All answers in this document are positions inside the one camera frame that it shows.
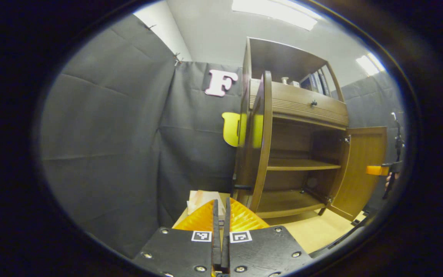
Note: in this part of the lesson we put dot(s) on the metal door hinge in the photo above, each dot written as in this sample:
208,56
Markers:
346,139

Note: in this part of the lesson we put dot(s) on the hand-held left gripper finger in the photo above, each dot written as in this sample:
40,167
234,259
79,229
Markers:
226,238
216,238

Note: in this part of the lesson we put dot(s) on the dark blue book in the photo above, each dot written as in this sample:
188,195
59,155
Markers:
308,82

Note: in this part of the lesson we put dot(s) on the white and orange book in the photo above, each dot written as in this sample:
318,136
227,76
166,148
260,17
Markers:
202,197

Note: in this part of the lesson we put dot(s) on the small white box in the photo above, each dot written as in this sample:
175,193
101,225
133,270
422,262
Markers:
294,83

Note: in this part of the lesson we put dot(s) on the grey book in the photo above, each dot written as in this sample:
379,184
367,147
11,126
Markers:
317,84

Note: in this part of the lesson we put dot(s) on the small ceiling light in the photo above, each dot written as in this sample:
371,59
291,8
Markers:
369,64

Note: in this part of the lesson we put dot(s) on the wooden double-door shoe cabinet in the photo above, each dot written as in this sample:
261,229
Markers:
283,57

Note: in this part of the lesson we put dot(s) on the wooden cabinet shelf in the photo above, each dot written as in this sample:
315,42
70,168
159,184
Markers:
302,164

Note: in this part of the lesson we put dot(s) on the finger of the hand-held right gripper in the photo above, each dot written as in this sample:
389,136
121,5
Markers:
377,170

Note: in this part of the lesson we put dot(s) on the wooden ribbed cabinet drawer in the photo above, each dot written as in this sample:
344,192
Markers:
298,102

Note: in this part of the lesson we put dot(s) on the wooden shoe cabinet door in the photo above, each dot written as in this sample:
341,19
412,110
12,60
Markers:
360,169
265,134

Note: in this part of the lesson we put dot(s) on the black book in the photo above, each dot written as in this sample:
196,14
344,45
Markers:
324,84

